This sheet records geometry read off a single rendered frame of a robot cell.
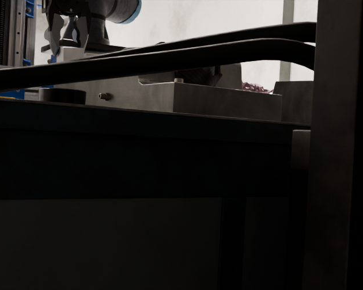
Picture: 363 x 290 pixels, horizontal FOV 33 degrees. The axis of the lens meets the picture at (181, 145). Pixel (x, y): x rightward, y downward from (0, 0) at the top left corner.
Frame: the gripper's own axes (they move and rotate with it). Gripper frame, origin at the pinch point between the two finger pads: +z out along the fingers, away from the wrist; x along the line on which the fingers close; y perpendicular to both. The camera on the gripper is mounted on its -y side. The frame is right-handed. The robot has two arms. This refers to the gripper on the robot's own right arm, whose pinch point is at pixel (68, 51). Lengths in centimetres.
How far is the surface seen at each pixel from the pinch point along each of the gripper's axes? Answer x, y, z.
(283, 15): -260, 195, -45
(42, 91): 19.5, -30.8, 8.5
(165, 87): -0.3, -38.3, 7.4
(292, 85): -42, -28, 6
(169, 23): -294, 389, -54
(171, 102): -0.1, -40.5, 9.9
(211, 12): -284, 309, -58
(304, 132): -7, -65, 13
